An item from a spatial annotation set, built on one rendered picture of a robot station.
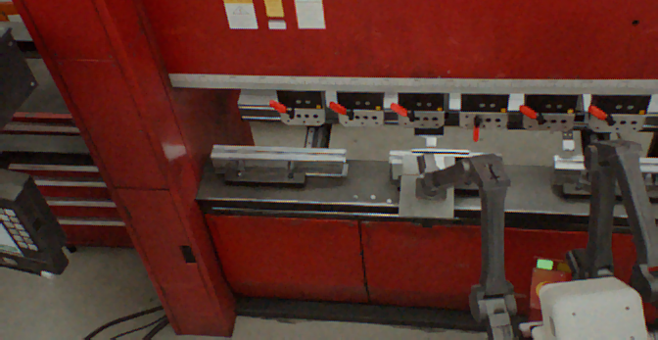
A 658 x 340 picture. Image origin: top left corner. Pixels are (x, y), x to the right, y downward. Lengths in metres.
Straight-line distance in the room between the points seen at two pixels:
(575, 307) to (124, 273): 2.42
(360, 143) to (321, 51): 1.78
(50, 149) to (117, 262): 1.27
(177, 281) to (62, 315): 0.79
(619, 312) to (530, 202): 0.86
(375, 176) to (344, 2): 0.83
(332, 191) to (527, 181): 0.69
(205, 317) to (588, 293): 1.89
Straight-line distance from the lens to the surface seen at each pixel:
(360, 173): 3.05
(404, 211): 2.78
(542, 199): 3.00
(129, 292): 4.01
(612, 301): 2.21
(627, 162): 2.42
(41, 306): 4.12
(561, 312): 2.18
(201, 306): 3.55
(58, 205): 3.82
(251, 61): 2.65
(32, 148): 2.98
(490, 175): 2.15
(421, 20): 2.46
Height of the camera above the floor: 3.24
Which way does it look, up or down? 49 degrees down
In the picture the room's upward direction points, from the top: 8 degrees counter-clockwise
